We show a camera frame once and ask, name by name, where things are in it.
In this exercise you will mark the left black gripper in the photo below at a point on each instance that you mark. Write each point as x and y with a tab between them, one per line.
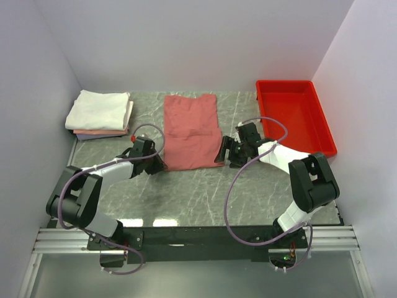
159	166

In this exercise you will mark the white folded t shirt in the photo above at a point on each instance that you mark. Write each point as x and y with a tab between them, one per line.
86	99

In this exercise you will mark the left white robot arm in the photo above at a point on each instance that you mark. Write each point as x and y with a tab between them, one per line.
76	195

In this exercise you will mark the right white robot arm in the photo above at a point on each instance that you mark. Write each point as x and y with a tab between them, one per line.
312	181

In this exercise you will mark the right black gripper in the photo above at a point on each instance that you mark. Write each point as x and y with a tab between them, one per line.
229	143

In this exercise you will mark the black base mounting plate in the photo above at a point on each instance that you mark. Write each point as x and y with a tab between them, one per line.
201	244

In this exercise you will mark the red plastic bin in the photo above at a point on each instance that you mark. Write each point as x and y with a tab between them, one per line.
295	104

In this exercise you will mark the pink red t shirt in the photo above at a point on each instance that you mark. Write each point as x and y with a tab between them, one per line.
193	137

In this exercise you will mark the aluminium frame rail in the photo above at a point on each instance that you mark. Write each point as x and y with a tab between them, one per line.
61	241

